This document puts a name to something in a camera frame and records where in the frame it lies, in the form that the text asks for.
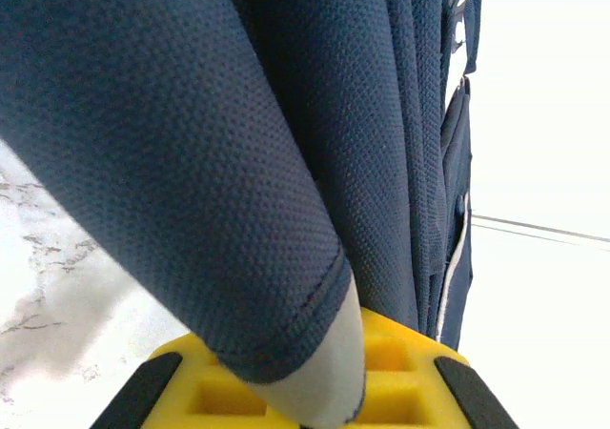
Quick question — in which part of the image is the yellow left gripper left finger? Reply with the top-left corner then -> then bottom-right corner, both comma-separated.
90,333 -> 302,429

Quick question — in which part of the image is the navy blue backpack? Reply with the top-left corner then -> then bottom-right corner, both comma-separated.
0,0 -> 485,429

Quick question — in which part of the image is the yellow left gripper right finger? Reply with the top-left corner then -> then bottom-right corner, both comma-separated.
356,307 -> 520,429

